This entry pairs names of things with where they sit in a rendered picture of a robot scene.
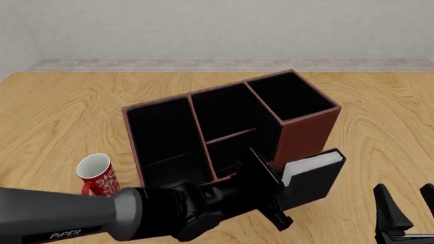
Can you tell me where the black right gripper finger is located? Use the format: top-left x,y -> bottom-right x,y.
419,183 -> 434,212
372,183 -> 415,234

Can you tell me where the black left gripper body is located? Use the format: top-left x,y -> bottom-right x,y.
237,146 -> 285,204

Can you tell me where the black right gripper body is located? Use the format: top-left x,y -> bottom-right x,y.
374,227 -> 434,244

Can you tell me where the black book with white pages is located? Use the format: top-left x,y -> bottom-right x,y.
275,148 -> 347,212

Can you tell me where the red-brown desk caddy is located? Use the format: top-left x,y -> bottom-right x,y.
121,68 -> 342,189

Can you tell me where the red mug with white print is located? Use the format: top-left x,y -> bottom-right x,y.
75,152 -> 121,198

